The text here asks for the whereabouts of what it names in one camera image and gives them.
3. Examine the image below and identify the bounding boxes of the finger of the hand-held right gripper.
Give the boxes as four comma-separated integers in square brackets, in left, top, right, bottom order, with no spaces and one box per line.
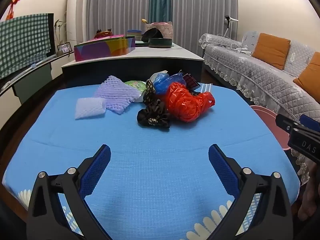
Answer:
[276,114,301,136]
[299,114,320,132]

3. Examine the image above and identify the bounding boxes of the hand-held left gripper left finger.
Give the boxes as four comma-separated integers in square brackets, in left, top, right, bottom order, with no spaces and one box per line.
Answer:
[26,144,112,240]

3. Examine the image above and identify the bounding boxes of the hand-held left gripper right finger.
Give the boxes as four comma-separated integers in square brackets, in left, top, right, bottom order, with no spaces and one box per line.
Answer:
[208,144,293,240]

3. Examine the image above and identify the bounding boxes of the pink basin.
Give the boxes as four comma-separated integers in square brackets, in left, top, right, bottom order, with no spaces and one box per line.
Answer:
[250,106,292,151]

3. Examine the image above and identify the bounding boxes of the white foam net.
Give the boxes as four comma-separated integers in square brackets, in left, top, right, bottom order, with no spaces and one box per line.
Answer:
[74,97,107,120]

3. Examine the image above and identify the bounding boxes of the purple foam net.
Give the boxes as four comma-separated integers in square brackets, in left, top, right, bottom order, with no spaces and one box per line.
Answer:
[94,75,140,115]

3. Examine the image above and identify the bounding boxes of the black floral scrunchie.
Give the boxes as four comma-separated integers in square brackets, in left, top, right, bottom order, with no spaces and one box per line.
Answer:
[137,102,171,130]
[143,79,162,105]

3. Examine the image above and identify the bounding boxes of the blue plastic bag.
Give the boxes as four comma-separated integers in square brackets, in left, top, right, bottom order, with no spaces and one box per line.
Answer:
[153,72,187,95]

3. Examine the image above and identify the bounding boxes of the person's right hand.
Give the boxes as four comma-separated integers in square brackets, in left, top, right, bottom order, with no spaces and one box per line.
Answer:
[297,160,320,222]

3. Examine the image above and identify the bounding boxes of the orange cushion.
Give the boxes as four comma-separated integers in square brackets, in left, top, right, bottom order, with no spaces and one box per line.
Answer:
[251,33,291,70]
[293,52,320,97]

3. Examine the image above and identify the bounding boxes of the grey quilted sofa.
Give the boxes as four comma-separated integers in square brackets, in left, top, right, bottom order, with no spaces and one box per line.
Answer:
[199,31,320,186]

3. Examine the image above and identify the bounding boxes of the clear straws pack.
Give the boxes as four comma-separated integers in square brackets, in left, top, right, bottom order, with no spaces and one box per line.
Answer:
[198,82,213,95]

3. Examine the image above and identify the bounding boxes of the green packet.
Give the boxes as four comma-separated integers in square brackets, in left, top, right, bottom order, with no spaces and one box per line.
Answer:
[124,79,147,103]

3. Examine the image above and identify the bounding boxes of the television cabinet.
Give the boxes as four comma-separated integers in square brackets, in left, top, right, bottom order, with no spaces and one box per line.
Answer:
[0,49,75,105]

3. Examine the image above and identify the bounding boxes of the white floor lamp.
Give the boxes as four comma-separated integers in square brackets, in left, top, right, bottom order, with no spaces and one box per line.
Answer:
[224,15,238,40]

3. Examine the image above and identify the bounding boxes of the colourful box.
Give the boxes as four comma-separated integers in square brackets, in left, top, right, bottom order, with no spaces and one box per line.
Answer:
[74,36,136,62]

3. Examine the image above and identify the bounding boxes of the white coffee table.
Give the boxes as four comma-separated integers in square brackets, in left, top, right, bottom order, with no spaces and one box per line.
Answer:
[61,42,205,88]

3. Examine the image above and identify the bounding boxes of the red teapot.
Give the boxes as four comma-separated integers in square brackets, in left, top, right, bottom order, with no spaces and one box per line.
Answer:
[94,29,114,39]

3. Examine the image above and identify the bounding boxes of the stack of bowls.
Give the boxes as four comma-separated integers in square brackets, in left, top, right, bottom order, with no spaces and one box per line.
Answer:
[126,29,143,40]

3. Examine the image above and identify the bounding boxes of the grey curtain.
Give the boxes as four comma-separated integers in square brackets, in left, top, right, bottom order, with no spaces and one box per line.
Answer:
[171,0,238,58]
[86,0,151,43]

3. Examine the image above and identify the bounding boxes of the green round tin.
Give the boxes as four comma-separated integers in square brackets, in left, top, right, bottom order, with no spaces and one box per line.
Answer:
[148,37,173,49]

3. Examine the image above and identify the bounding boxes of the bamboo plant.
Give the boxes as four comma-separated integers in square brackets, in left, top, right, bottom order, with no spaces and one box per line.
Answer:
[54,19,67,53]

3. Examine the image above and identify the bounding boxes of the black television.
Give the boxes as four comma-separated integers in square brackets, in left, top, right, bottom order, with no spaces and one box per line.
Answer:
[0,12,55,90]

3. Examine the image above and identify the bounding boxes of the green checked cloth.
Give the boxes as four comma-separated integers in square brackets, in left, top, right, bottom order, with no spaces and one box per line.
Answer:
[0,13,52,80]

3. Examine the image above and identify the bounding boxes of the black tin lid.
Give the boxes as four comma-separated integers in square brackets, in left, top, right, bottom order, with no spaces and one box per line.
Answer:
[141,28,164,42]

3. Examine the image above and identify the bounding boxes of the pink lace basket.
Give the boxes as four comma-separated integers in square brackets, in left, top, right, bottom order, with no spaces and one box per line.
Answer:
[146,21,174,39]

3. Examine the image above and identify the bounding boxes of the white tower air conditioner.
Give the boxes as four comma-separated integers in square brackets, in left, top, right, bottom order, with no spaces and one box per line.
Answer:
[66,0,90,44]

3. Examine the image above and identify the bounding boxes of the teal curtain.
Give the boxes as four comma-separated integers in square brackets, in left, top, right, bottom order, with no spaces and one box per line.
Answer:
[149,0,173,27]

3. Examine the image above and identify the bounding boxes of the white cables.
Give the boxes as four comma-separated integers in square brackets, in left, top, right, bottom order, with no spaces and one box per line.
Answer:
[217,33,254,55]

